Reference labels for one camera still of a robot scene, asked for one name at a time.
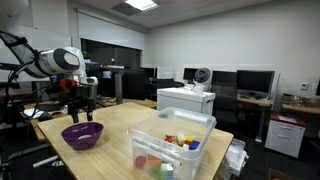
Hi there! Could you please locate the white cardboard file box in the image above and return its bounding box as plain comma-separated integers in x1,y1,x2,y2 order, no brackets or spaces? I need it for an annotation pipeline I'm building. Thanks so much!
157,88,215,115

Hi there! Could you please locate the black computer monitor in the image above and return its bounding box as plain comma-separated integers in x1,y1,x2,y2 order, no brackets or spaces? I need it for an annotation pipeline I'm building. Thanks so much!
237,70,274,95

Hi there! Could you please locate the red toy block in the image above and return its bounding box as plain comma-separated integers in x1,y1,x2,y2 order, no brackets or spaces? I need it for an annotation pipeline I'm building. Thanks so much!
135,156,146,169

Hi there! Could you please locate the purple plastic bowl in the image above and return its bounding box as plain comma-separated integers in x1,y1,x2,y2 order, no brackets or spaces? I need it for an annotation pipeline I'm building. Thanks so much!
61,121,104,150

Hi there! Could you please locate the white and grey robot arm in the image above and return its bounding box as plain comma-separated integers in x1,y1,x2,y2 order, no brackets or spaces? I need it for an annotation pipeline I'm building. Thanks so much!
0,30,98,123

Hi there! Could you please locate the yellow toy block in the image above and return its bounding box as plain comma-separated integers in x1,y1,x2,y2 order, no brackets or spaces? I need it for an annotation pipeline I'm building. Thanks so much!
185,136,194,145

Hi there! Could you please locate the white drawer cabinet red top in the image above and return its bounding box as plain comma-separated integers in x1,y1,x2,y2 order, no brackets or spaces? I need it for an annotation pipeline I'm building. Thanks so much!
265,112,306,158

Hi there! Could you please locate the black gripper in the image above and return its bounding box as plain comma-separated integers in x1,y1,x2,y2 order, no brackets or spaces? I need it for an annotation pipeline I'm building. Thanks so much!
59,78,96,123

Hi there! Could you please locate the orange toy block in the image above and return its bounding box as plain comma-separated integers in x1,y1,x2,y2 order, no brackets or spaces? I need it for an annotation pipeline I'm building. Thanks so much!
147,155,162,167

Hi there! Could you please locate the blue toy block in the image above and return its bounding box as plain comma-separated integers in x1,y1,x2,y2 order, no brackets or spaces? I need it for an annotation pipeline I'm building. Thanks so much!
189,141,200,150

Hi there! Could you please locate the clear plastic storage container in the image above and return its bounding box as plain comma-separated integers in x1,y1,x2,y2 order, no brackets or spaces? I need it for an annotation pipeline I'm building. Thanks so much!
128,107,216,180

